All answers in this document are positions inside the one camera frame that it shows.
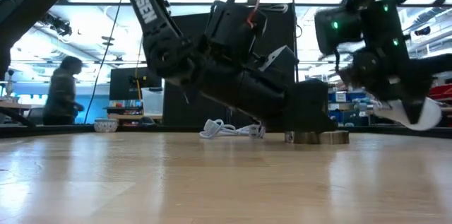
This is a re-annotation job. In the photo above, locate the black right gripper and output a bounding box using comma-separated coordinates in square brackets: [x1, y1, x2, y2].
[338, 46, 452, 126]

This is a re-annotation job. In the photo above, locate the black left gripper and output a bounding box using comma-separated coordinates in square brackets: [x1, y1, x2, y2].
[243, 75, 338, 134]

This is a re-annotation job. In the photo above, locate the brass lamp socket base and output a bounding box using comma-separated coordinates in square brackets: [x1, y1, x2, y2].
[284, 129, 351, 146]

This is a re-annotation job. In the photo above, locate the white globe lightbulb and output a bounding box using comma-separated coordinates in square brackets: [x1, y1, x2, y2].
[371, 96, 443, 132]

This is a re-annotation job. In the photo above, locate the red plastic bin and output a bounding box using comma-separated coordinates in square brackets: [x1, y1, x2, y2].
[429, 84, 452, 102]

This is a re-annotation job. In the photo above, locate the row of blue bins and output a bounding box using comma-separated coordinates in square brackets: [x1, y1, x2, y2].
[328, 90, 369, 104]

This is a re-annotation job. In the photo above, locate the small black ceiling device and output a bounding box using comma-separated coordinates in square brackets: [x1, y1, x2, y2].
[413, 25, 432, 37]

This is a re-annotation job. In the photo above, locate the red zip tie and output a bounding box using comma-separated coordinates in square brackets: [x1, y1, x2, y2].
[246, 0, 265, 30]

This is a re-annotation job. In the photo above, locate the clear plastic tub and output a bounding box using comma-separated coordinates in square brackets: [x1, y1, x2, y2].
[141, 87, 165, 116]

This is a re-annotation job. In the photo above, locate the low shelf with books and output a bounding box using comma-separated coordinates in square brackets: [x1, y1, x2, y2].
[103, 105, 164, 122]

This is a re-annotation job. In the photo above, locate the black monitor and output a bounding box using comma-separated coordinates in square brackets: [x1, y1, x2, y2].
[109, 67, 163, 102]

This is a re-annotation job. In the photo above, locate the small patterned ceramic bowl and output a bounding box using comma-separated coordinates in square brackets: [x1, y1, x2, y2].
[93, 118, 119, 134]

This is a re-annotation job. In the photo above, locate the person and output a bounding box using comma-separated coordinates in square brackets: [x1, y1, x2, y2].
[42, 55, 85, 126]

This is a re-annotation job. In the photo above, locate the brown desk with black leg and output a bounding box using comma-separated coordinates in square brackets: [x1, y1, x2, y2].
[0, 102, 38, 129]

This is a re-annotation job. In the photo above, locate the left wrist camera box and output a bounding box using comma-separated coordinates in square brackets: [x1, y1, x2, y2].
[262, 44, 298, 76]

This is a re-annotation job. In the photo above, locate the white lamp power cable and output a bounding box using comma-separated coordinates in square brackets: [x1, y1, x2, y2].
[198, 118, 266, 140]

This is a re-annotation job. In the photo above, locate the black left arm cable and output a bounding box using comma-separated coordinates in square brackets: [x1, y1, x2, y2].
[261, 3, 290, 15]

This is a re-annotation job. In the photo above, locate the black hanging cable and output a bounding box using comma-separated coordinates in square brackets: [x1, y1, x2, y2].
[83, 0, 125, 125]

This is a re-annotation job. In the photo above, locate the black aluminium table frame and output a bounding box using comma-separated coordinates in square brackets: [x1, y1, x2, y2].
[0, 124, 452, 139]

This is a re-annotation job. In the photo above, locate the black ceiling camera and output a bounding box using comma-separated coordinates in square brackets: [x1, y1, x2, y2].
[40, 13, 73, 37]

